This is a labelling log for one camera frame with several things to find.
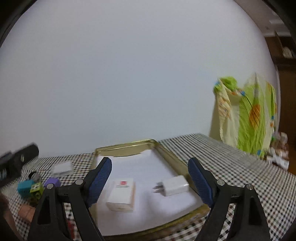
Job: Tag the pink card deck box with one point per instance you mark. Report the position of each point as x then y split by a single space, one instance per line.
26 212

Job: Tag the gold metal tin box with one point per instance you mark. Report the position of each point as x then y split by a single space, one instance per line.
180 167

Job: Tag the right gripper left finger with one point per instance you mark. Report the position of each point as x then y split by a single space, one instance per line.
49 221

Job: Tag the checkered tablecloth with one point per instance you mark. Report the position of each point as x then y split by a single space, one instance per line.
275 187

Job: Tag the person left hand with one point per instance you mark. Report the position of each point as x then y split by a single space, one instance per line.
8 226

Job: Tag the red toy brick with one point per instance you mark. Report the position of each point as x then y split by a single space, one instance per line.
71 229

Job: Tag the purple cube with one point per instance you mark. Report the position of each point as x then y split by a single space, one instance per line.
55 181

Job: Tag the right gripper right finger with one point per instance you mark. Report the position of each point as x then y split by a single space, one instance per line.
249 221

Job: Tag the clutter on side table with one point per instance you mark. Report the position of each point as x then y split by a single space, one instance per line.
278 151

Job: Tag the white power adapter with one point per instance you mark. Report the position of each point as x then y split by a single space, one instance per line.
172 186

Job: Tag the brown wooden cabinet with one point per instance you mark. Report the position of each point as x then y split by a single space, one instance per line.
282 51

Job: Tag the grey foil packet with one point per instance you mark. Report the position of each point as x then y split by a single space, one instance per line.
34 176

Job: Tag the green yellow hanging cloth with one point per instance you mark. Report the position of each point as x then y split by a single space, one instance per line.
244 117

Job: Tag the green soccer toy cube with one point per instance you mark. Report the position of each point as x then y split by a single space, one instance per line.
36 191

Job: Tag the blue toy brick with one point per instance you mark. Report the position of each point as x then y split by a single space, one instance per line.
24 188

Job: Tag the white card box red logo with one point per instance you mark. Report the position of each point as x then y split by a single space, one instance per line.
122 195

